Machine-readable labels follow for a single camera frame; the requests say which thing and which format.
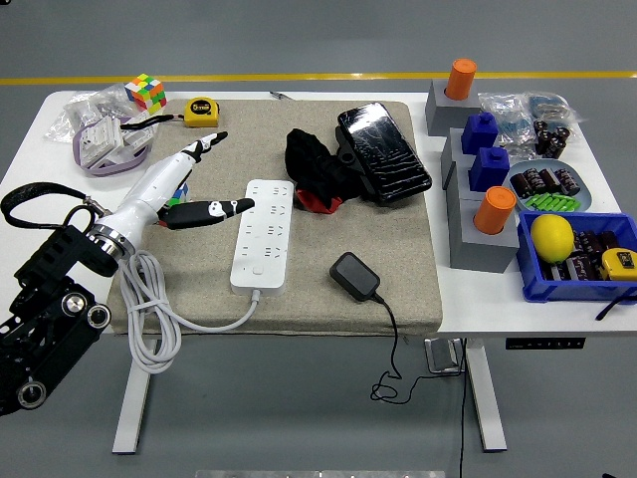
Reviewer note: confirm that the black phone holder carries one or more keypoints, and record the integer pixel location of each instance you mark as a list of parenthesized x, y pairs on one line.
[(347, 154)]

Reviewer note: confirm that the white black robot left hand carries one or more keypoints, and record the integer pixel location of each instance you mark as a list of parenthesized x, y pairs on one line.
[(154, 181)]

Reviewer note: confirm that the red cloth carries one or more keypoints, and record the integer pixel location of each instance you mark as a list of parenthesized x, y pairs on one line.
[(313, 203)]

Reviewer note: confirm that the grey-brown fabric mat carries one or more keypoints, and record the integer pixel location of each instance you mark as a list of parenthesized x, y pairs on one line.
[(323, 309)]

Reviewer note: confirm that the clear plastic bag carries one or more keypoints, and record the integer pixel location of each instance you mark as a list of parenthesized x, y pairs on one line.
[(84, 107)]

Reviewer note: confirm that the black cloth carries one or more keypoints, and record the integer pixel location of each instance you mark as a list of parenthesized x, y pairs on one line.
[(308, 149)]

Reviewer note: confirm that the black smartphone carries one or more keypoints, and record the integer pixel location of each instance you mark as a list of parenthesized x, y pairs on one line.
[(383, 149)]

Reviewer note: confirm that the green plastic pieces pile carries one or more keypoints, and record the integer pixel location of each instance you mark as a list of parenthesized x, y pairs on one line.
[(552, 201)]

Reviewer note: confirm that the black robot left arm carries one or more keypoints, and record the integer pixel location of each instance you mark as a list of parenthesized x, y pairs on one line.
[(55, 254)]

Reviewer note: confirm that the blue square block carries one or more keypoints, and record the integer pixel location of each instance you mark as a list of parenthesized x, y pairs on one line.
[(490, 169), (479, 134)]

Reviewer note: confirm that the black table control panel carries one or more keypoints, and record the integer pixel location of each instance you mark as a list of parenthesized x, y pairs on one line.
[(545, 343)]

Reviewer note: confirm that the grey square block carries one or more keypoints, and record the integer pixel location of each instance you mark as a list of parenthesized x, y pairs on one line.
[(455, 144), (460, 181), (478, 254), (440, 114)]

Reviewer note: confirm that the dark brown capacitor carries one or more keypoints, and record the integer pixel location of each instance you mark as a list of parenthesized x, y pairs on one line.
[(535, 180), (521, 185), (589, 244), (553, 134), (610, 240), (564, 135), (550, 180), (555, 149), (553, 271), (542, 144), (541, 128), (568, 181), (582, 267)]

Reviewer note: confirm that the silver metal bracket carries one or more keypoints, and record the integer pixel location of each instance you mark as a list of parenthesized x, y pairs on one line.
[(440, 356)]

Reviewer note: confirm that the orange cylinder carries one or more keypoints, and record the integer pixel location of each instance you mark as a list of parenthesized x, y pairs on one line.
[(494, 211), (460, 79)]

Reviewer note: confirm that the blue plastic bin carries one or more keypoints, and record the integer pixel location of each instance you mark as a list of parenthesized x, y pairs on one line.
[(562, 291)]

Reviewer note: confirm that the clear bag with blue parts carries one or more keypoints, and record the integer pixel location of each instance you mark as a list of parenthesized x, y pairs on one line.
[(552, 105), (505, 117)]

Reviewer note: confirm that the multicolour puzzle cube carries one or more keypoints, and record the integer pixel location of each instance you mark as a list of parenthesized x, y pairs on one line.
[(182, 195), (147, 94)]

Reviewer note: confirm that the light blue plate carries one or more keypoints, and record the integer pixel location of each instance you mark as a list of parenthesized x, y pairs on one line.
[(586, 196)]

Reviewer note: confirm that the white power strip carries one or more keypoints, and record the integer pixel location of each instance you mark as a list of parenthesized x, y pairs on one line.
[(264, 239)]

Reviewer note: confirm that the white table leg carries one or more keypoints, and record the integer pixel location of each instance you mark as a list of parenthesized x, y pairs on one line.
[(134, 408), (485, 398)]

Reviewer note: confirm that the yellow tape measure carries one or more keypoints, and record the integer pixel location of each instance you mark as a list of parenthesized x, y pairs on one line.
[(201, 112), (619, 264)]

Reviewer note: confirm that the white plastic socket parts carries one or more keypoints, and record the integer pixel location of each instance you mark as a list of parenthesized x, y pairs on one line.
[(102, 137)]

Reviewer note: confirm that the purple plastic tray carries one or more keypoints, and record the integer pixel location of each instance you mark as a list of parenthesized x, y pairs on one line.
[(114, 169)]

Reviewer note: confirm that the yellow lemon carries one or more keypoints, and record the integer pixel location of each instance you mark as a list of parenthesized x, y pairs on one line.
[(552, 238)]

